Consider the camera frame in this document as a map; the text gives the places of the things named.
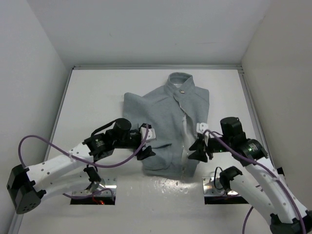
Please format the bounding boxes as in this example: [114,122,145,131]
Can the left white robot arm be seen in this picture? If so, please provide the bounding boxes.
[6,118,156,215]

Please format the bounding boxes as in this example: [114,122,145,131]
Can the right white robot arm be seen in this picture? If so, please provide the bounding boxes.
[188,117,312,234]

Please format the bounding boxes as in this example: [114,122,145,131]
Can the metal base plate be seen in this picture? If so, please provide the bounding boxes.
[202,175,238,197]
[70,176,117,196]

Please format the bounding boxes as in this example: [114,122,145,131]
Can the grey zip jacket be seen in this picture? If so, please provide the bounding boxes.
[123,72,210,178]

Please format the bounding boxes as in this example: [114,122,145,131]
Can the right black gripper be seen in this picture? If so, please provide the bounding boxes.
[187,134,231,161]

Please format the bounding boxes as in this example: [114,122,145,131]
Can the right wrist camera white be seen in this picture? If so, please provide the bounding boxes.
[196,122,209,146]

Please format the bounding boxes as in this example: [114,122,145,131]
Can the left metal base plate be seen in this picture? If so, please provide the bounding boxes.
[70,176,117,196]

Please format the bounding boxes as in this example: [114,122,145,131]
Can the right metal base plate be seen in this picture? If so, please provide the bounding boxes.
[202,175,238,197]

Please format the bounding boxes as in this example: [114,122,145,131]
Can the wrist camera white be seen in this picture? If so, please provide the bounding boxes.
[139,123,156,142]
[196,122,209,146]

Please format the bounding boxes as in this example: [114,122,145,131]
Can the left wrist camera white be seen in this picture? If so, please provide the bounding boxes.
[139,123,156,142]

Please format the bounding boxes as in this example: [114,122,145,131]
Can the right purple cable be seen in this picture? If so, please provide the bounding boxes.
[202,129,308,234]

